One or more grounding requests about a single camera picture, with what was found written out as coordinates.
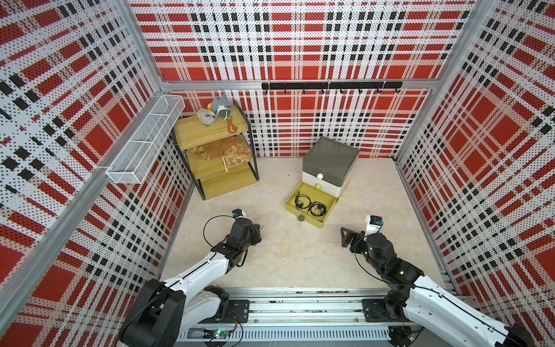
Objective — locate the three-tier plastic drawer cabinet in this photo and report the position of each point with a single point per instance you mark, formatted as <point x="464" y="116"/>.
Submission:
<point x="326" y="170"/>

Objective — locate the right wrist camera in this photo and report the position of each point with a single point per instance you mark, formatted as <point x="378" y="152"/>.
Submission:
<point x="373" y="224"/>

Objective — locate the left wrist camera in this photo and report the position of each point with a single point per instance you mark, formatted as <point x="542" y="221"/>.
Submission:
<point x="238" y="213"/>

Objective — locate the brown plush toy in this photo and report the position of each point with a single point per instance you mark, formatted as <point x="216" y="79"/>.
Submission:
<point x="231" y="151"/>

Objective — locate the wooden three-tier shelf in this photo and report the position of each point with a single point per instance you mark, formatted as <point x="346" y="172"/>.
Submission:
<point x="212" y="179"/>

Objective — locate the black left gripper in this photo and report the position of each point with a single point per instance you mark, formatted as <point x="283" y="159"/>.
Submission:
<point x="256" y="237"/>

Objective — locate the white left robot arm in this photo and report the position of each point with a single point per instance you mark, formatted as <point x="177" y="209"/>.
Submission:
<point x="164" y="309"/>

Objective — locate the white grey plush toy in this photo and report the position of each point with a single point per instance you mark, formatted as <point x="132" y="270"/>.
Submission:
<point x="207" y="117"/>

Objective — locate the black earphones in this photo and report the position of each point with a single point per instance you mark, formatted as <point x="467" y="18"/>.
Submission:
<point x="302" y="201"/>
<point x="318" y="209"/>

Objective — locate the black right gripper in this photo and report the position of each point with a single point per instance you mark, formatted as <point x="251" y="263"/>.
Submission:
<point x="359" y="238"/>

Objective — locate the white wire mesh basket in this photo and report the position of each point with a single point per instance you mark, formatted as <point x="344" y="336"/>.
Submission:
<point x="137" y="157"/>

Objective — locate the white drawer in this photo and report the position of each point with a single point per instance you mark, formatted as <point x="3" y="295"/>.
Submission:
<point x="322" y="185"/>

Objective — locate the black wall hook rail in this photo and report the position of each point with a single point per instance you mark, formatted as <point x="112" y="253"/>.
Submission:
<point x="327" y="86"/>

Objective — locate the yellow bottom drawer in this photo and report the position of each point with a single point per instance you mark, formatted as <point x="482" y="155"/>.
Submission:
<point x="316" y="196"/>

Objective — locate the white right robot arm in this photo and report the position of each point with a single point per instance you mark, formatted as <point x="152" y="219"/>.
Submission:
<point x="416" y="297"/>

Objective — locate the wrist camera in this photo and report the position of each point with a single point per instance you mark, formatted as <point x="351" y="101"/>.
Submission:
<point x="373" y="224"/>
<point x="238" y="213"/>

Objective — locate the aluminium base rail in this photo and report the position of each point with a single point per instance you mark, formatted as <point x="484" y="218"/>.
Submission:
<point x="306" y="315"/>

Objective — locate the green circuit board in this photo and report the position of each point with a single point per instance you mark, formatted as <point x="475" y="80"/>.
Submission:
<point x="216" y="334"/>

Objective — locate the orange carabiner clip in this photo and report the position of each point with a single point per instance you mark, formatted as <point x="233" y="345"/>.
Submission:
<point x="232" y="128"/>

